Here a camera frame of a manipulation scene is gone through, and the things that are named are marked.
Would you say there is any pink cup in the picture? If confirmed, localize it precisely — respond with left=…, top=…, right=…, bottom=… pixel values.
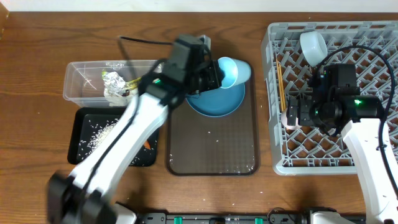
left=280, top=108, right=303, bottom=131

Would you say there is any dark blue plate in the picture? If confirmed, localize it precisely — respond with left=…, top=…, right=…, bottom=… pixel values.
left=186, top=83, right=246, bottom=118

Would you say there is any light blue cup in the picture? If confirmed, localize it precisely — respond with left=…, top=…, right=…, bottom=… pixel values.
left=218, top=57, right=252, bottom=89

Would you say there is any wooden chopstick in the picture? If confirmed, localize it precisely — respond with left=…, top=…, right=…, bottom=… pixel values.
left=275, top=59, right=285, bottom=112
left=277, top=62, right=287, bottom=111

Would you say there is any light blue bowl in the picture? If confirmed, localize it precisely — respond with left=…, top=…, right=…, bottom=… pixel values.
left=300, top=31, right=328, bottom=67

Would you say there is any orange carrot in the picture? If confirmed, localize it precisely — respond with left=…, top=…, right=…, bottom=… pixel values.
left=144, top=141, right=151, bottom=149

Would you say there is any foil snack wrapper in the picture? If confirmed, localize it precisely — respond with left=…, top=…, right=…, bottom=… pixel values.
left=101, top=71, right=141, bottom=96

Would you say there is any pile of rice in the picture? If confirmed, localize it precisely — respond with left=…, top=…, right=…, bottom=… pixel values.
left=77, top=119, right=155, bottom=166

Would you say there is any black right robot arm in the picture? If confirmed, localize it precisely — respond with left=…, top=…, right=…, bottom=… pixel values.
left=287, top=95, right=397, bottom=223

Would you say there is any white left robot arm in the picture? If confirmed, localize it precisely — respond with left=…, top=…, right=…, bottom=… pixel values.
left=47, top=58, right=225, bottom=223

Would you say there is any grey dishwasher rack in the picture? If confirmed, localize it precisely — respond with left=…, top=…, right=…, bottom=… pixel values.
left=261, top=21, right=397, bottom=175

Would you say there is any brown serving tray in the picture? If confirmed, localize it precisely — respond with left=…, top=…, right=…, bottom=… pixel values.
left=167, top=77, right=259, bottom=176

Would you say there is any clear plastic bin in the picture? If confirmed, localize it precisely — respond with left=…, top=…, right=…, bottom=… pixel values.
left=63, top=60, right=155, bottom=108

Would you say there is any black plastic tray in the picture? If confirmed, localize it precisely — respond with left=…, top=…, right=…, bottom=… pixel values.
left=67, top=108, right=159, bottom=167

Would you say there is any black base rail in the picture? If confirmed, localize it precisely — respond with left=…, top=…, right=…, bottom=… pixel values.
left=136, top=212, right=368, bottom=224

